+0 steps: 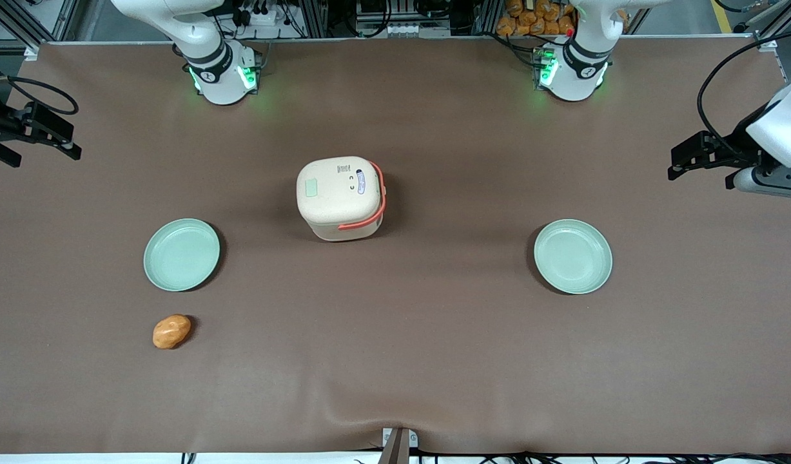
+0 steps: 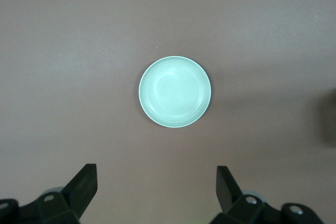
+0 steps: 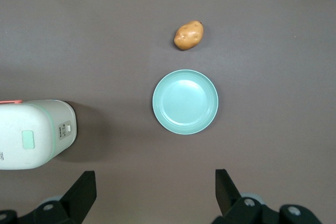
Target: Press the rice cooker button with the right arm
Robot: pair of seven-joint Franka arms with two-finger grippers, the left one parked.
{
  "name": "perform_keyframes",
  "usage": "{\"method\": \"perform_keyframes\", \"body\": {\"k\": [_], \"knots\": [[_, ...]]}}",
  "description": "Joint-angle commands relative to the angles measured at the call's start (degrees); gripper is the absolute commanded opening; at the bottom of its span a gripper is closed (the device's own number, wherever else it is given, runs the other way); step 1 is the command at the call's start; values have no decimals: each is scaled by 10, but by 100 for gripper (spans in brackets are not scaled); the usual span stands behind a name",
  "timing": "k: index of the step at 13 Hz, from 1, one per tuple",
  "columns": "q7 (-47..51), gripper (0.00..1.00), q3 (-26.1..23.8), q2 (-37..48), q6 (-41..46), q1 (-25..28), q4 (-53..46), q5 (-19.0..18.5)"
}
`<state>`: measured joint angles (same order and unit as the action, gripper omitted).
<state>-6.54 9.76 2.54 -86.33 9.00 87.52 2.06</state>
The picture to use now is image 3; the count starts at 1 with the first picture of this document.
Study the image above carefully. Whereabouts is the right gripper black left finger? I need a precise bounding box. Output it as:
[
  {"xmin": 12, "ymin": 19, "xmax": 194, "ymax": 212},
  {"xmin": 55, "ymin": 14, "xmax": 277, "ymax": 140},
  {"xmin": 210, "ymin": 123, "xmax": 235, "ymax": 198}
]
[{"xmin": 18, "ymin": 170, "xmax": 97, "ymax": 224}]

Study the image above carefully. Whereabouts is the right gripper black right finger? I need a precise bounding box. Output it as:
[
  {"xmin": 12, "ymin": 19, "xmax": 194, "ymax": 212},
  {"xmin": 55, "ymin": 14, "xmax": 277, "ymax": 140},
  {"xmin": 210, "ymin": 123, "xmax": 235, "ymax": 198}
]
[{"xmin": 211, "ymin": 168, "xmax": 322, "ymax": 224}]

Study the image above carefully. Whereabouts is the mint green plate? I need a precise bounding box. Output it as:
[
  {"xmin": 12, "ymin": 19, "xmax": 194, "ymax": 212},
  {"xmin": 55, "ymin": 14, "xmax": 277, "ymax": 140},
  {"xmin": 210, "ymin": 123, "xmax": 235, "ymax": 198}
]
[{"xmin": 152, "ymin": 69, "xmax": 219, "ymax": 135}]

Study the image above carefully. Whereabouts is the brown table cloth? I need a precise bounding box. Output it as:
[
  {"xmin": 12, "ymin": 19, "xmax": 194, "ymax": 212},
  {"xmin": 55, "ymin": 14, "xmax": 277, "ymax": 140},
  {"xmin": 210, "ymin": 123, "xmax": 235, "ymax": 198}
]
[{"xmin": 0, "ymin": 0, "xmax": 336, "ymax": 224}]

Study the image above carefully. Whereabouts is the brown toy potato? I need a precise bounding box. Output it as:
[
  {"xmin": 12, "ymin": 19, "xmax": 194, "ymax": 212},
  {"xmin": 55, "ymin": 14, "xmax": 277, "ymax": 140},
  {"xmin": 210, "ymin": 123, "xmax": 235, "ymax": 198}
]
[{"xmin": 173, "ymin": 20, "xmax": 205, "ymax": 51}]

